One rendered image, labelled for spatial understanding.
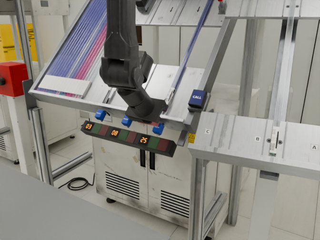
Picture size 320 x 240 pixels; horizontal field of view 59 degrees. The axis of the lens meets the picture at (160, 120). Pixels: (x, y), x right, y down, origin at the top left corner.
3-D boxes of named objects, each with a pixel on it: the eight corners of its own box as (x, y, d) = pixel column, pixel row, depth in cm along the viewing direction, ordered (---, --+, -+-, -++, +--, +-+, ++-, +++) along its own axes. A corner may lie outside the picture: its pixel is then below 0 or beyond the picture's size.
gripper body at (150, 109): (136, 98, 81) (124, 83, 75) (167, 103, 76) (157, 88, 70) (127, 117, 79) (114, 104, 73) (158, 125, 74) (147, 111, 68)
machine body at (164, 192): (213, 250, 130) (223, 123, 109) (96, 202, 163) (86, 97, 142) (248, 182, 183) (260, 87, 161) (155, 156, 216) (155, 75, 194)
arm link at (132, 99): (111, 93, 67) (131, 94, 64) (120, 69, 70) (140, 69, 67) (124, 107, 73) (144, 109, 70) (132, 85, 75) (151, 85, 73)
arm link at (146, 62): (96, 73, 62) (133, 77, 60) (114, 32, 67) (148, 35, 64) (115, 100, 73) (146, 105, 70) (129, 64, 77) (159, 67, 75)
